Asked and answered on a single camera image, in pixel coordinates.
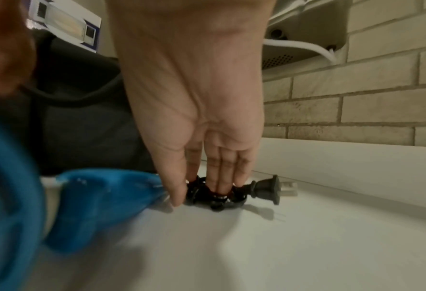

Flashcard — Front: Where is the black hair dryer cord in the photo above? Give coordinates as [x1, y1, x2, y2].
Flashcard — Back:
[184, 173, 300, 213]

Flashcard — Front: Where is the steel wall hand dryer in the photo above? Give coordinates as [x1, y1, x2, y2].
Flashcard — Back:
[261, 0, 355, 82]

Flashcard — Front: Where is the black fabric bag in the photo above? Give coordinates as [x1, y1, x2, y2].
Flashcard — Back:
[0, 28, 158, 176]

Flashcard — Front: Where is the blue white hair dryer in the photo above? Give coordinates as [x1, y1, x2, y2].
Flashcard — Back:
[0, 110, 171, 291]

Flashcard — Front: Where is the person's left hand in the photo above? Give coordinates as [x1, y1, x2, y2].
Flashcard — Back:
[0, 0, 38, 96]

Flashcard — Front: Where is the white power cable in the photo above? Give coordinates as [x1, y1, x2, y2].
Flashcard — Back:
[262, 38, 339, 64]

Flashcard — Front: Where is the person's right hand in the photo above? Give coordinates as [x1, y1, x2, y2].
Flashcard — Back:
[111, 25, 272, 207]

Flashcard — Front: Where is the white purple safety poster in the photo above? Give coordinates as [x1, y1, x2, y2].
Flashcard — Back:
[24, 0, 102, 55]

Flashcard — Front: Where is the person's right forearm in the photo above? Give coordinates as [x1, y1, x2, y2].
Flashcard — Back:
[105, 0, 278, 32]

